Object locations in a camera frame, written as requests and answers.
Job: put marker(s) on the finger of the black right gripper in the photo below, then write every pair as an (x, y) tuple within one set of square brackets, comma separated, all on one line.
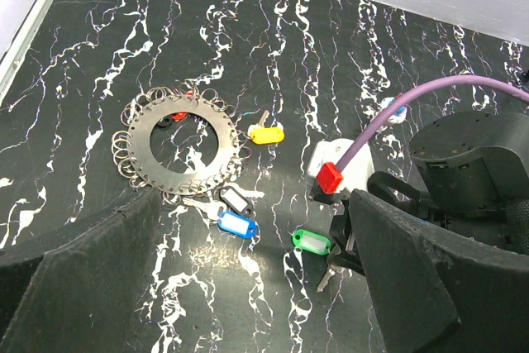
[(341, 229), (347, 259)]

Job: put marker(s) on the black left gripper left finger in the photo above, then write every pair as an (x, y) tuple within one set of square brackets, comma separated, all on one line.
[(74, 289)]

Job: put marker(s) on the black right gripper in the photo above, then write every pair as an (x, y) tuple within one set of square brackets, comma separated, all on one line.
[(475, 169)]

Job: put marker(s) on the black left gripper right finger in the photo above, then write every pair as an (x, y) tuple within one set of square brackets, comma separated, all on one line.
[(437, 291)]

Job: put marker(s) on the key with green tag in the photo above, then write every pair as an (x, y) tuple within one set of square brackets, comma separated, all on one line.
[(320, 245)]

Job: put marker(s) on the key with red tag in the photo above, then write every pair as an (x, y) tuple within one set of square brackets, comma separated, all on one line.
[(179, 116)]

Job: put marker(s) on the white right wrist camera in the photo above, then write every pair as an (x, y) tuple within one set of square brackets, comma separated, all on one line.
[(333, 174)]

